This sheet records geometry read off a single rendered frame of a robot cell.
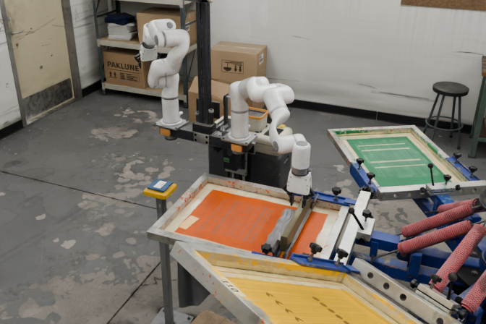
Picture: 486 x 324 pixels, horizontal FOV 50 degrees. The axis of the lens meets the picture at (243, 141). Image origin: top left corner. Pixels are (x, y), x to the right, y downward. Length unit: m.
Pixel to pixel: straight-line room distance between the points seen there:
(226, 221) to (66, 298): 1.51
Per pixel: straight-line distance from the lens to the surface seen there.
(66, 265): 3.91
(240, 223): 2.45
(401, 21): 5.85
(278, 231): 2.39
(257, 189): 2.66
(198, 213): 2.52
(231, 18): 6.34
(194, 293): 2.58
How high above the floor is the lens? 2.34
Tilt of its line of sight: 25 degrees down
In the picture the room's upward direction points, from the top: 1 degrees clockwise
